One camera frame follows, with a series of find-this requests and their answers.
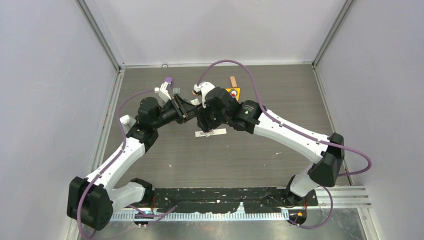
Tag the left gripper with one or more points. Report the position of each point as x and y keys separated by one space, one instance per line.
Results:
x=183 y=110

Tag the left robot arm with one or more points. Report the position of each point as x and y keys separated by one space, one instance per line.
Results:
x=94 y=199

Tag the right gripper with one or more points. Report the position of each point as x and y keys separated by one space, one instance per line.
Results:
x=203 y=122

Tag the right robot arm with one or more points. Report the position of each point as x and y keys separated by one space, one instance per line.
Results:
x=321 y=150

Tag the slim white remote control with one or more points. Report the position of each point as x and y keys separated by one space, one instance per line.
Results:
x=195 y=102

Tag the thin wooden stick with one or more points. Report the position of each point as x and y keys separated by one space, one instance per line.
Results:
x=233 y=82

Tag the purple cap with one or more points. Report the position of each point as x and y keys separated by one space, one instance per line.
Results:
x=168 y=80

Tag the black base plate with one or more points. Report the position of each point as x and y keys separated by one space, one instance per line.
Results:
x=224 y=200

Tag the grey lego baseplate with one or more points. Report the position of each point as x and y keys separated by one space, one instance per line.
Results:
x=176 y=90

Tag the white metronome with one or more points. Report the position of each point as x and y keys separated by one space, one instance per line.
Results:
x=127 y=122

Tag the slim remote back cover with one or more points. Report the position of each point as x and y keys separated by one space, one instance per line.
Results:
x=214 y=132

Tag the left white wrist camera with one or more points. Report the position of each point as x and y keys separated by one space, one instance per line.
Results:
x=163 y=91

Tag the orange toy board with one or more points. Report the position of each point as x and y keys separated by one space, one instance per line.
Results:
x=234 y=92

